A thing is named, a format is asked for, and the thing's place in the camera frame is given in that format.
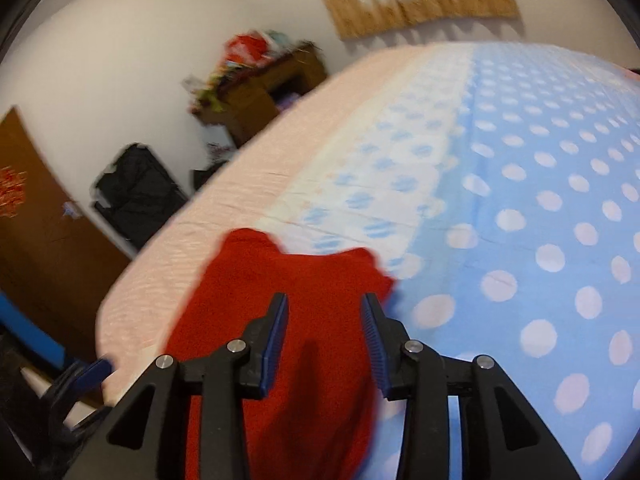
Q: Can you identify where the red gift box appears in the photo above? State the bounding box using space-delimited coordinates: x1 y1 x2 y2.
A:
225 34 271 68

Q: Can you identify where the red knitted sweater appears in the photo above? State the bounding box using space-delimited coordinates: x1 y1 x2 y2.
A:
165 228 396 480

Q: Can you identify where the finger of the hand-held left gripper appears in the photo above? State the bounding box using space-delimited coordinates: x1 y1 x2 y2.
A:
42 357 115 411

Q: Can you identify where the brown wooden door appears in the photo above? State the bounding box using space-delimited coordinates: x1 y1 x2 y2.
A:
0 107 133 406

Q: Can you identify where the white paper bag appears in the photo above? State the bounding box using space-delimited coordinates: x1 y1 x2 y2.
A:
205 125 236 161

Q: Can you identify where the brown wooden desk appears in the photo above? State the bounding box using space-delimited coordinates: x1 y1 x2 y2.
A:
192 42 328 148

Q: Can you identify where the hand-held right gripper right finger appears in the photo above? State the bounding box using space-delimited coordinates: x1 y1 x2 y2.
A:
360 292 583 480

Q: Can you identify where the red door decoration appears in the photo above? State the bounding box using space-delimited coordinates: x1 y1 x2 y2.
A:
0 167 28 218

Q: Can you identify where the bed with printed sheet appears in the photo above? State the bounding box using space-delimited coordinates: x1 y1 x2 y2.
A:
95 40 640 480

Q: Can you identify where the black suitcase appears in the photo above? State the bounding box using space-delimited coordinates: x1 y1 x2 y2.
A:
90 142 188 253

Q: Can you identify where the blue strip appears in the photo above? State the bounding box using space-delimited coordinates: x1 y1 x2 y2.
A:
0 292 68 368

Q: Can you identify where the wide beige floral curtain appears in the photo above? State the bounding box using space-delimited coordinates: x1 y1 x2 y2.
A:
305 0 521 41

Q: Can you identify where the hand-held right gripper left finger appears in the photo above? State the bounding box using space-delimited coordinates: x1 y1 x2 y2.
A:
62 292 291 480

